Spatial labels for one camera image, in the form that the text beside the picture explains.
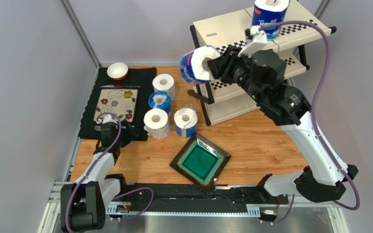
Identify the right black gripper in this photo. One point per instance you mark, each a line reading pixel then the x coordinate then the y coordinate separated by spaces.
pixel 225 64

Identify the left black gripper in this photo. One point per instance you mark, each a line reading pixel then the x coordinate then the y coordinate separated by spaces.
pixel 130 135

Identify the dark blue roll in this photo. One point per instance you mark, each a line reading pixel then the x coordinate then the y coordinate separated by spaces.
pixel 194 65

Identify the dotted white paper roll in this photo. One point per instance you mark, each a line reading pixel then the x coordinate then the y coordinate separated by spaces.
pixel 157 123

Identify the blue paper roll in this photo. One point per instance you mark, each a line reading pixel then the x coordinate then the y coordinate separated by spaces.
pixel 161 100

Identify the Tempo paper roll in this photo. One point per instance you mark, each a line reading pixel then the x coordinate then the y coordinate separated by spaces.
pixel 268 12

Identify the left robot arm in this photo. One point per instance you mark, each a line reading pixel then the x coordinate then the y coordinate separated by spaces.
pixel 84 202

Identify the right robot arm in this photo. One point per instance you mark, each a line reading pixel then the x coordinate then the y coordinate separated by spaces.
pixel 323 178

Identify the cream three-tier shelf rack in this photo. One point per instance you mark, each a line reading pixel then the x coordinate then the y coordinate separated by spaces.
pixel 223 101

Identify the floral square plate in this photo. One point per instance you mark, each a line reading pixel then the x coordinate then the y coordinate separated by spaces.
pixel 119 101

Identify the plain white paper roll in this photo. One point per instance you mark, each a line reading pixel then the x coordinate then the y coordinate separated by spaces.
pixel 165 83

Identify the white and orange bowl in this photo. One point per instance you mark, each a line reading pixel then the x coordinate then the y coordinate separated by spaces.
pixel 117 71

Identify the black fabric placemat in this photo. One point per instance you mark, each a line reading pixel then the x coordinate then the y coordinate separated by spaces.
pixel 136 77

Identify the blue banded wrapped roll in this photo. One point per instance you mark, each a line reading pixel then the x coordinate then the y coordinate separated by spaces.
pixel 186 122

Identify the green square glazed plate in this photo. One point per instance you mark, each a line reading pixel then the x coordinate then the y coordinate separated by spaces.
pixel 200 161

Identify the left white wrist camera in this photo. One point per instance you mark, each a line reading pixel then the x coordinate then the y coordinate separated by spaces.
pixel 107 118

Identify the knife with dark handle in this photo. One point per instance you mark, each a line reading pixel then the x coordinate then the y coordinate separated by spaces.
pixel 122 86

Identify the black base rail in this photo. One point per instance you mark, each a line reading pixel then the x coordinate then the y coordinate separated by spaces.
pixel 155 199

